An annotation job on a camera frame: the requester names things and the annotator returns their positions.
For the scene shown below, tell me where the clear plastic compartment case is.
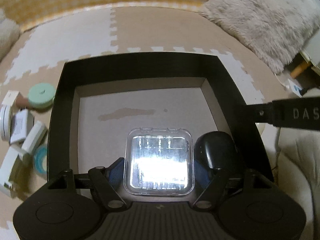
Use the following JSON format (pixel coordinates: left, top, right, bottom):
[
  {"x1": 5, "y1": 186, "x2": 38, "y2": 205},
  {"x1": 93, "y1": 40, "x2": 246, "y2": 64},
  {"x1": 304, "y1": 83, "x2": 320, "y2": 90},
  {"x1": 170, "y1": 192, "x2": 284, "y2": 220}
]
[{"x1": 123, "y1": 128, "x2": 195, "y2": 197}]

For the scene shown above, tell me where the clear teal tape roll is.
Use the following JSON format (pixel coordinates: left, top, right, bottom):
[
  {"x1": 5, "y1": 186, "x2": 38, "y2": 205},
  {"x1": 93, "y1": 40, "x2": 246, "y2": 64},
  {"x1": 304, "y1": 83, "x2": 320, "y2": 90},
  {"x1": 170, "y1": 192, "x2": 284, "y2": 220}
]
[{"x1": 33, "y1": 144, "x2": 47, "y2": 179}]

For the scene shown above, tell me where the white-capped brown lipstick tube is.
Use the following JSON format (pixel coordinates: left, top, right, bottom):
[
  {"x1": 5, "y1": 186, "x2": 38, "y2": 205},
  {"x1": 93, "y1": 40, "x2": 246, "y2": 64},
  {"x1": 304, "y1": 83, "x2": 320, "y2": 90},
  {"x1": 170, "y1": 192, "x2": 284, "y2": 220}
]
[{"x1": 2, "y1": 90, "x2": 33, "y2": 109}]

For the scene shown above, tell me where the white power strip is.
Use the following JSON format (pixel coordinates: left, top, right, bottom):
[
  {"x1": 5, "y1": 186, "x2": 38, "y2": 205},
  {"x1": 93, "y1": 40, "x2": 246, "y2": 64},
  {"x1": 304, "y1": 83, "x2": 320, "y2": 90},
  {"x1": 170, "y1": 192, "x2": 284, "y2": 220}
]
[{"x1": 288, "y1": 79, "x2": 302, "y2": 98}]

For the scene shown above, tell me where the black glossy oval case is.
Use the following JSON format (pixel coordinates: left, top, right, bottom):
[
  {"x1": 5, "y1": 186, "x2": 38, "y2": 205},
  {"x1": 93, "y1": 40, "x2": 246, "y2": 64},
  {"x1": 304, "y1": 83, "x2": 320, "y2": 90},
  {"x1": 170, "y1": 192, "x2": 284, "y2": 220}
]
[{"x1": 194, "y1": 131, "x2": 236, "y2": 171}]

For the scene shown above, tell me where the cream leather seat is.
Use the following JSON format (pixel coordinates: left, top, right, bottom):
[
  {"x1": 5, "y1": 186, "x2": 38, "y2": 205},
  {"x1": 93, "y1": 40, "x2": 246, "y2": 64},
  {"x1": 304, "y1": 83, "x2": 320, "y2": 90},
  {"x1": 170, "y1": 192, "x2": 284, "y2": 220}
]
[{"x1": 257, "y1": 124, "x2": 319, "y2": 239}]

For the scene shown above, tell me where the orange wooden leg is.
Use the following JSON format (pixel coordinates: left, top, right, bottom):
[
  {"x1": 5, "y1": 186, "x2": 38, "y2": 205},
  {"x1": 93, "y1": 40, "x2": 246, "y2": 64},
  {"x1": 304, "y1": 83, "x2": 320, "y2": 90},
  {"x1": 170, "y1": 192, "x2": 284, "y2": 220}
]
[{"x1": 290, "y1": 61, "x2": 311, "y2": 79}]

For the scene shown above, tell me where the black cardboard storage box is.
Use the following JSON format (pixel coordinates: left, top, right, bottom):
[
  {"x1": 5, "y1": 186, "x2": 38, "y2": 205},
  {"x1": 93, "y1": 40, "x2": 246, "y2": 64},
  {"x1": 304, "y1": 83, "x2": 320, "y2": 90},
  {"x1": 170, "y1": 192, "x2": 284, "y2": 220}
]
[{"x1": 46, "y1": 52, "x2": 273, "y2": 198}]

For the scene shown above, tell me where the right fluffy beige cushion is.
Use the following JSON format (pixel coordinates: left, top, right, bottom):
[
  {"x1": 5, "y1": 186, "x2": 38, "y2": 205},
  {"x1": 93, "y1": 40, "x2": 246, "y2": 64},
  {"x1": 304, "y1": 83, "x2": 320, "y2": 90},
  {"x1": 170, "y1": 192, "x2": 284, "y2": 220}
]
[{"x1": 200, "y1": 0, "x2": 319, "y2": 74}]

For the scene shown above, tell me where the fluffy beige cushion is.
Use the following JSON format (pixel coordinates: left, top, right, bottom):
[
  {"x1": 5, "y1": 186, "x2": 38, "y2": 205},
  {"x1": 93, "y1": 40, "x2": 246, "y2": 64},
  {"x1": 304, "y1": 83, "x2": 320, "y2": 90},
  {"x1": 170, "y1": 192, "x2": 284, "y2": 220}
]
[
  {"x1": 200, "y1": 0, "x2": 319, "y2": 74},
  {"x1": 0, "y1": 9, "x2": 21, "y2": 61}
]

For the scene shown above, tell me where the white plastic tool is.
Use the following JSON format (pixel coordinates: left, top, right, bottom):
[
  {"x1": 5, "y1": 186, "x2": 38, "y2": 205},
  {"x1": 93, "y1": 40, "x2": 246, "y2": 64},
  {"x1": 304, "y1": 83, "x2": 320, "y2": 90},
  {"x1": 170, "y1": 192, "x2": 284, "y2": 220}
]
[{"x1": 1, "y1": 145, "x2": 31, "y2": 198}]

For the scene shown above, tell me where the mint green round disc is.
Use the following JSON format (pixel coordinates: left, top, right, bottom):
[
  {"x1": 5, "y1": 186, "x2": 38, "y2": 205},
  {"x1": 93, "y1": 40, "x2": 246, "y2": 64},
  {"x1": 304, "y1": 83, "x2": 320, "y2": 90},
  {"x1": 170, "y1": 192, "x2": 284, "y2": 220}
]
[{"x1": 27, "y1": 83, "x2": 56, "y2": 109}]

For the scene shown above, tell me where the white round device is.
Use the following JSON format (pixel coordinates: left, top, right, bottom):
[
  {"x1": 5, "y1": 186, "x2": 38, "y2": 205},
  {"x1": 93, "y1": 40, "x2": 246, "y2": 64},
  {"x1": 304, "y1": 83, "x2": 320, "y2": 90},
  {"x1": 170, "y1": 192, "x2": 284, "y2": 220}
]
[{"x1": 0, "y1": 105, "x2": 12, "y2": 141}]

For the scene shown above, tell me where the left fluffy beige cushion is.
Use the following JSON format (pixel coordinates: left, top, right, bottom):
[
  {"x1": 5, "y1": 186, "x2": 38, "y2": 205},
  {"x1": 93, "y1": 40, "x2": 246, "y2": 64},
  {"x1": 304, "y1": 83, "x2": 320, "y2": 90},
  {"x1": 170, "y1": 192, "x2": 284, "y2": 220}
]
[{"x1": 0, "y1": 9, "x2": 21, "y2": 61}]

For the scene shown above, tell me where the white usb wall charger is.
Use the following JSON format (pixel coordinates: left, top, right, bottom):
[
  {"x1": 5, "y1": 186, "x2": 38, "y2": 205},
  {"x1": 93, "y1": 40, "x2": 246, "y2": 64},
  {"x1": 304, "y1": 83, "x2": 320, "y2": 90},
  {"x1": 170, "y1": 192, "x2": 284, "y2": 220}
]
[{"x1": 10, "y1": 109, "x2": 34, "y2": 144}]

